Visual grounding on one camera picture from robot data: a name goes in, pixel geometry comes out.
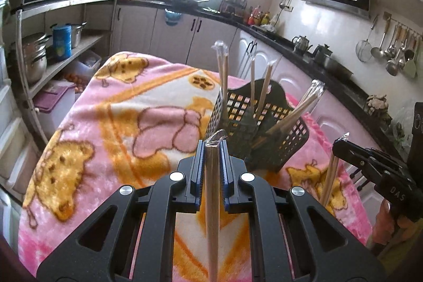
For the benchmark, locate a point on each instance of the spice rack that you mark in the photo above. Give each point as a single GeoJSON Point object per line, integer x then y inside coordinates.
{"type": "Point", "coordinates": [234, 4]}

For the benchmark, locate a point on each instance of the white kitchen cabinets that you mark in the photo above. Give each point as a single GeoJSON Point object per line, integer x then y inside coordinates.
{"type": "Point", "coordinates": [214, 34]}

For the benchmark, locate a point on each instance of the blue canister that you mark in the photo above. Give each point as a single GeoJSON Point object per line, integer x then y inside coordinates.
{"type": "Point", "coordinates": [62, 42]}

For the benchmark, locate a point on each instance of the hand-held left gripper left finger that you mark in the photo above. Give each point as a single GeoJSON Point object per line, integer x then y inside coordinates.
{"type": "Point", "coordinates": [198, 169]}

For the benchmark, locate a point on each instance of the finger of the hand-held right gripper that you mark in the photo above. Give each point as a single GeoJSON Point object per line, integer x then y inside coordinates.
{"type": "Point", "coordinates": [360, 158]}

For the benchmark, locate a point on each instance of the group of condiment bottles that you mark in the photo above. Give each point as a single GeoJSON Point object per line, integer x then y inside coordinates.
{"type": "Point", "coordinates": [259, 17]}

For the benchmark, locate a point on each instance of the white plastic bag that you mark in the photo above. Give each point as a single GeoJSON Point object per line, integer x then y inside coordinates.
{"type": "Point", "coordinates": [269, 28]}

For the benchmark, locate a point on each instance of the lumpy brown vegetable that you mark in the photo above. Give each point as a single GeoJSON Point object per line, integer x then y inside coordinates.
{"type": "Point", "coordinates": [376, 105]}

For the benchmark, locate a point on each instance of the dark kettle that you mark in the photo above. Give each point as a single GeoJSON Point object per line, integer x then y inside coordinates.
{"type": "Point", "coordinates": [322, 52]}

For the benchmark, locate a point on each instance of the plastic drawer unit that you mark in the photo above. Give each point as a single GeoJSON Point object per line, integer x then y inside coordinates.
{"type": "Point", "coordinates": [10, 136]}

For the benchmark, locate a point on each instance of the steel pot with lid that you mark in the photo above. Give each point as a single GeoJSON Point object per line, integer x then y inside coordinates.
{"type": "Point", "coordinates": [77, 36]}

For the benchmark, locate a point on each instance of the steel kettle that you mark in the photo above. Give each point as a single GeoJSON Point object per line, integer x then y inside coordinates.
{"type": "Point", "coordinates": [301, 44]}

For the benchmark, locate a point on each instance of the black wok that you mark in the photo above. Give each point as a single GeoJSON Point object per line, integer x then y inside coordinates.
{"type": "Point", "coordinates": [185, 1]}

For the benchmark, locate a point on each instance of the person's right hand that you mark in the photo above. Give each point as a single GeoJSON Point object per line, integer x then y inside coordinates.
{"type": "Point", "coordinates": [385, 225]}

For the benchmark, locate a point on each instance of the kitchen storage shelf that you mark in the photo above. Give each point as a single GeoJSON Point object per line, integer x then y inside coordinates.
{"type": "Point", "coordinates": [66, 4]}

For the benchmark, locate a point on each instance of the stacked steel pots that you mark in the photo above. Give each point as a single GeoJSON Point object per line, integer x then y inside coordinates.
{"type": "Point", "coordinates": [33, 60]}

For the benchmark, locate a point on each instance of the plastic-wrapped wooden chopsticks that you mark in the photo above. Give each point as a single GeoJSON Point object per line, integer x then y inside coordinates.
{"type": "Point", "coordinates": [211, 219]}
{"type": "Point", "coordinates": [252, 87]}
{"type": "Point", "coordinates": [223, 70]}
{"type": "Point", "coordinates": [297, 99]}
{"type": "Point", "coordinates": [266, 87]}
{"type": "Point", "coordinates": [308, 104]}
{"type": "Point", "coordinates": [330, 176]}

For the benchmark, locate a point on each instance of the black kitchen countertop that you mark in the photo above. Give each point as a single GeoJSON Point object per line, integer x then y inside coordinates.
{"type": "Point", "coordinates": [347, 87]}

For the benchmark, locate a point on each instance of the black plastic lattice basket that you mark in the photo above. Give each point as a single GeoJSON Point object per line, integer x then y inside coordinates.
{"type": "Point", "coordinates": [264, 156]}

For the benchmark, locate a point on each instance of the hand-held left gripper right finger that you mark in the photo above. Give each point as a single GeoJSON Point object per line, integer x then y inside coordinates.
{"type": "Point", "coordinates": [225, 176]}

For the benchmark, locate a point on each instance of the clear bag of greens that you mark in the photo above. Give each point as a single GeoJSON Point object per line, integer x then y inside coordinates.
{"type": "Point", "coordinates": [401, 126]}

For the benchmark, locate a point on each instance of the row of hanging ladles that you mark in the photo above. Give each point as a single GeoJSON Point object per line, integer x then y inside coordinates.
{"type": "Point", "coordinates": [393, 50]}

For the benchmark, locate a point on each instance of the pink-lidded storage box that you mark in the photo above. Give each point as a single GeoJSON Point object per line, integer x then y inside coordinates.
{"type": "Point", "coordinates": [53, 97]}

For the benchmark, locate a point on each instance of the clear plastic storage box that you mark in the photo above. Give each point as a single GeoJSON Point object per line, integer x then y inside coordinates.
{"type": "Point", "coordinates": [86, 62]}

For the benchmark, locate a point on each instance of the pink printed blanket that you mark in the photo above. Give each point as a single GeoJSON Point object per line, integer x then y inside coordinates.
{"type": "Point", "coordinates": [132, 97]}

